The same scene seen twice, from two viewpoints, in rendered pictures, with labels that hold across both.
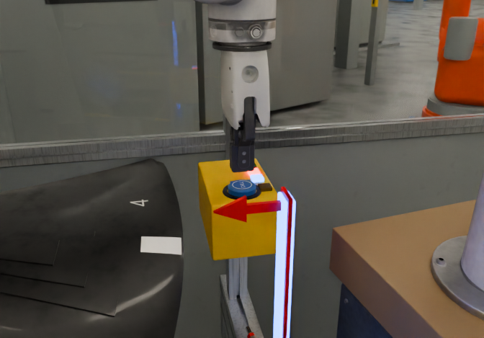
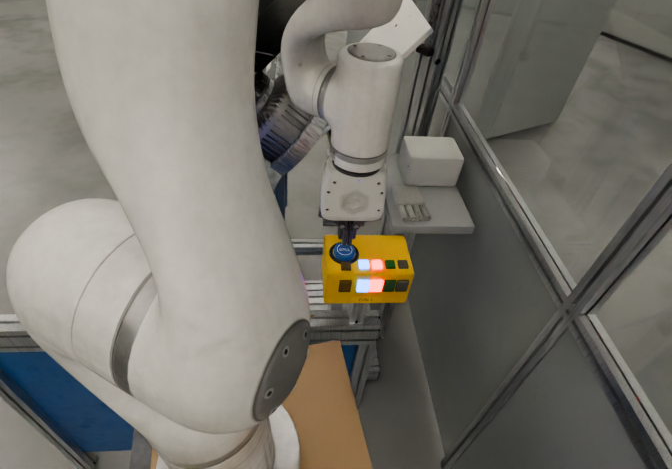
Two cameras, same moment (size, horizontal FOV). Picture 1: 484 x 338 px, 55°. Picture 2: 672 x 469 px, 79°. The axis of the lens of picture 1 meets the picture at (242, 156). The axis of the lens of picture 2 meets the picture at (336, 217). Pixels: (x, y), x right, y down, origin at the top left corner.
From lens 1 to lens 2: 84 cm
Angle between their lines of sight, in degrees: 78
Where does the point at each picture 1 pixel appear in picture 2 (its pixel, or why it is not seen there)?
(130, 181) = not seen: hidden behind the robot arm
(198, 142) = (549, 276)
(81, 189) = not seen: hidden behind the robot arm
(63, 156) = (496, 189)
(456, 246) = (283, 431)
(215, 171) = (383, 243)
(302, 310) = not seen: outside the picture
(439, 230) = (322, 439)
